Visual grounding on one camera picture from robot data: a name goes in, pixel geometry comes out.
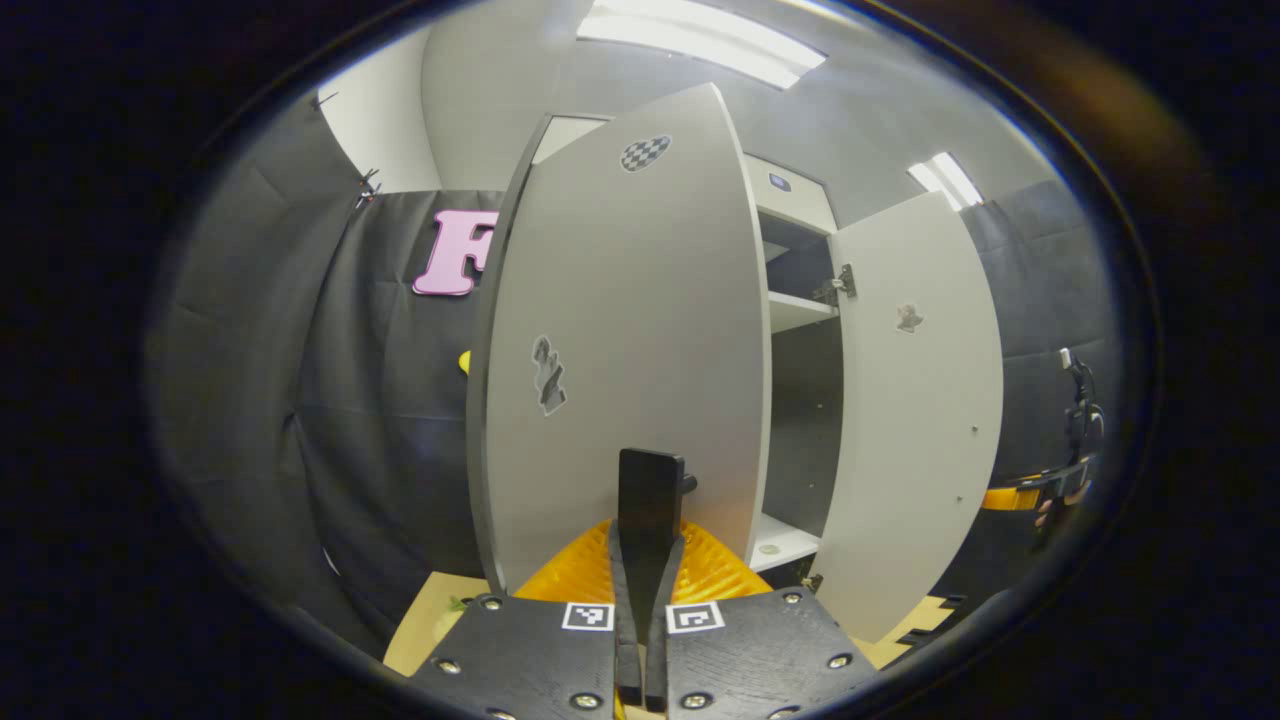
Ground large ceiling light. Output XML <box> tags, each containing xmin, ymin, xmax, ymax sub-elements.
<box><xmin>577</xmin><ymin>0</ymin><xmax>829</xmax><ymax>91</ymax></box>

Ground black backdrop cloth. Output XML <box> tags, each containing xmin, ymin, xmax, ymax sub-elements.
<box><xmin>930</xmin><ymin>178</ymin><xmax>1121</xmax><ymax>611</ymax></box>
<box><xmin>150</xmin><ymin>95</ymin><xmax>506</xmax><ymax>651</ymax></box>

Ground white cabinet shelf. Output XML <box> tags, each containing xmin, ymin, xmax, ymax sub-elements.
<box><xmin>748</xmin><ymin>513</ymin><xmax>823</xmax><ymax>574</ymax></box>
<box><xmin>768</xmin><ymin>290</ymin><xmax>841</xmax><ymax>334</ymax></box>

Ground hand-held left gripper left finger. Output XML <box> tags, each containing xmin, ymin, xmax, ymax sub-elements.
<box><xmin>410</xmin><ymin>518</ymin><xmax>641</xmax><ymax>720</ymax></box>

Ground small ceiling light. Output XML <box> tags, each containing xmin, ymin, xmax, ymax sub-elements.
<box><xmin>907</xmin><ymin>151</ymin><xmax>985</xmax><ymax>209</ymax></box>

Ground grey double-door shoe cabinet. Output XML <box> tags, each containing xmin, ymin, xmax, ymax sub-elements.
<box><xmin>530</xmin><ymin>113</ymin><xmax>851</xmax><ymax>596</ymax></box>

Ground black cabinet door handle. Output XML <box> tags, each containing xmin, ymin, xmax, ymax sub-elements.
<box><xmin>617</xmin><ymin>448</ymin><xmax>698</xmax><ymax>601</ymax></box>

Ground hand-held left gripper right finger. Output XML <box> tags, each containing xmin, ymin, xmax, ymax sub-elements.
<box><xmin>645</xmin><ymin>520</ymin><xmax>879</xmax><ymax>720</ymax></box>

